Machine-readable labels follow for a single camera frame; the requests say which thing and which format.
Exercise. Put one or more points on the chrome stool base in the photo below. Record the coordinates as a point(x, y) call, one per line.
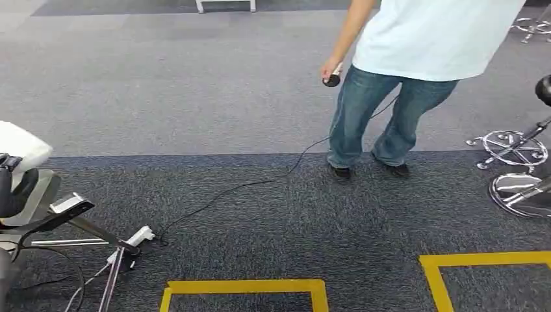
point(516, 194)
point(531, 28)
point(512, 148)

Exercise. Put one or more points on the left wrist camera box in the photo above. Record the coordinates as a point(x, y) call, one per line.
point(71, 204)

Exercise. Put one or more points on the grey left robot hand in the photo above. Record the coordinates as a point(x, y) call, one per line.
point(15, 189)

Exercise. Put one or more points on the black stool seat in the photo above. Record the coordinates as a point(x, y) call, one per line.
point(544, 90)

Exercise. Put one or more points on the white plastic car part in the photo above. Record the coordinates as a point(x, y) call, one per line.
point(21, 144)

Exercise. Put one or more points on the person's hand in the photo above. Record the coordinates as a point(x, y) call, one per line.
point(330, 69)

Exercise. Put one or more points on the black handheld controller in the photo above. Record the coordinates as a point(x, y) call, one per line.
point(332, 79)

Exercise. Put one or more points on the white power strip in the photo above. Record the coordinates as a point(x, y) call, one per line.
point(135, 241)

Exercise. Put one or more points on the metal stand legs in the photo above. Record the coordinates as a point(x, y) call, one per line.
point(94, 234)

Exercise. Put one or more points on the person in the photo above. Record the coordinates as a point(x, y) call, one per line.
point(409, 64)

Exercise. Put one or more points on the white bench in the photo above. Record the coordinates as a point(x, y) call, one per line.
point(224, 4)

